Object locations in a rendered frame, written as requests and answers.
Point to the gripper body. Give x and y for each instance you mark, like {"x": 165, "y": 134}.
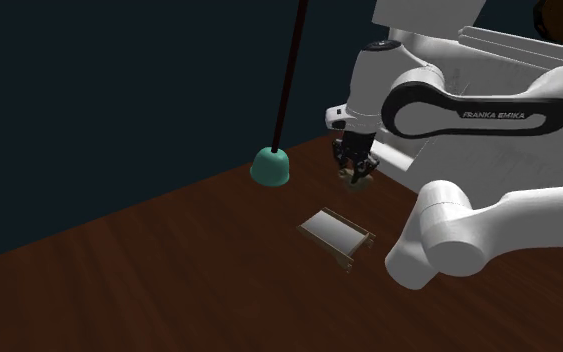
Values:
{"x": 359, "y": 141}

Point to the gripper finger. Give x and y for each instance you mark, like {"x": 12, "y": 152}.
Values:
{"x": 338, "y": 152}
{"x": 362, "y": 171}

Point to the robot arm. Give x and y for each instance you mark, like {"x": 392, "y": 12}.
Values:
{"x": 461, "y": 229}

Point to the small tan round thing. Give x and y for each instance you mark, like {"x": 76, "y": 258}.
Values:
{"x": 366, "y": 181}

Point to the small wooden tray white inside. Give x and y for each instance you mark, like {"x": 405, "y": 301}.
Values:
{"x": 332, "y": 229}

